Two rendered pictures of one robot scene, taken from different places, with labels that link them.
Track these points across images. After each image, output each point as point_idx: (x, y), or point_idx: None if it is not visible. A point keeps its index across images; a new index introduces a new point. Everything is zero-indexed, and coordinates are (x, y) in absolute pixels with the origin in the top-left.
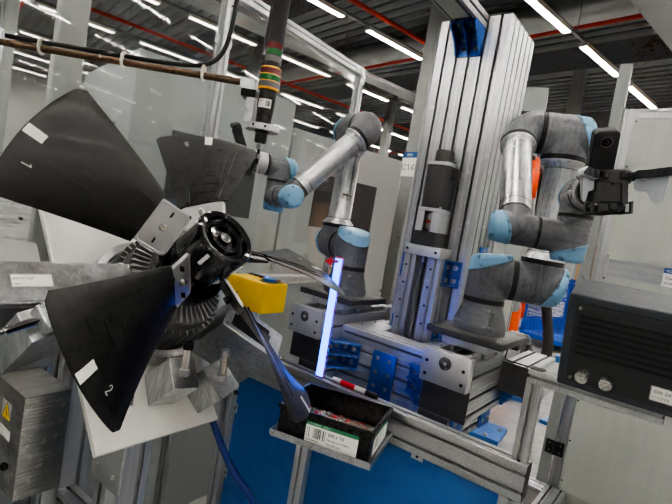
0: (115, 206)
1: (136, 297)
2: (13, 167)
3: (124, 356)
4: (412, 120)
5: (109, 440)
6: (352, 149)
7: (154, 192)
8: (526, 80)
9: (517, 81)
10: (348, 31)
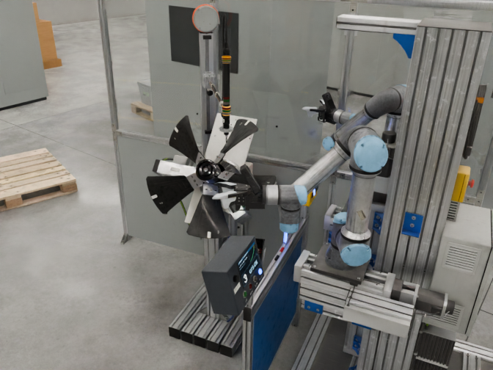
0: (189, 152)
1: (170, 182)
2: (172, 139)
3: (166, 196)
4: None
5: (189, 219)
6: (362, 118)
7: (196, 150)
8: (479, 71)
9: (451, 77)
10: None
